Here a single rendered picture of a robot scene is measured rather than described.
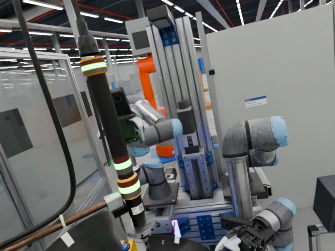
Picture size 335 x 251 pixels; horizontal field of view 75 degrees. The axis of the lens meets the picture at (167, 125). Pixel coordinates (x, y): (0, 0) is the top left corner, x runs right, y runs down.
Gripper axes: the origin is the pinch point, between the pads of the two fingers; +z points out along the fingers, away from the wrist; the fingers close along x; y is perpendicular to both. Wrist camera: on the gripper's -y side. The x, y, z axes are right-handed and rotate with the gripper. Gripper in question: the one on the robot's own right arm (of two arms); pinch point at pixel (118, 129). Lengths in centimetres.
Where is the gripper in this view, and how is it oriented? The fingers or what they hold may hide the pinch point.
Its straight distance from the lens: 52.4
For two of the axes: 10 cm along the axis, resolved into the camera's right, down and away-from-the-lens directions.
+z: 0.9, 2.3, -9.7
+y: 2.2, 9.5, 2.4
